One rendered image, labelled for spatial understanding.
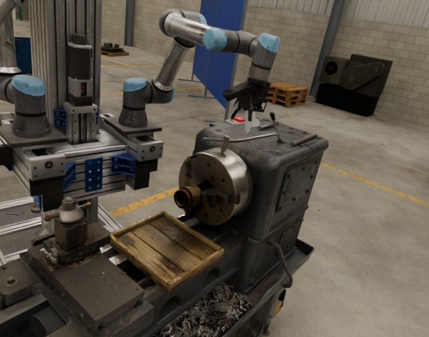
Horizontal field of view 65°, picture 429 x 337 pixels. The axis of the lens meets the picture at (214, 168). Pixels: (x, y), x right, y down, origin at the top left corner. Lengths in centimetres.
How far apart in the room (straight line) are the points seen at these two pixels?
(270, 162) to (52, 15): 113
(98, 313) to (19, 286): 30
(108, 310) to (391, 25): 1080
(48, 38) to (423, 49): 1015
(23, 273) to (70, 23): 109
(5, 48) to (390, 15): 1053
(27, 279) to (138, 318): 38
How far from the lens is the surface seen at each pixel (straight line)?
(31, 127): 159
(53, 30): 174
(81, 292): 107
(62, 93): 180
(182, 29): 139
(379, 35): 1128
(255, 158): 141
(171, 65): 171
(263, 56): 123
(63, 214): 108
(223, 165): 130
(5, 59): 166
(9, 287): 122
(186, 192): 128
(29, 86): 155
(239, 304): 167
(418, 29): 1111
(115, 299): 105
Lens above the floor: 172
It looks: 24 degrees down
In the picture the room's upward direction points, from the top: 10 degrees clockwise
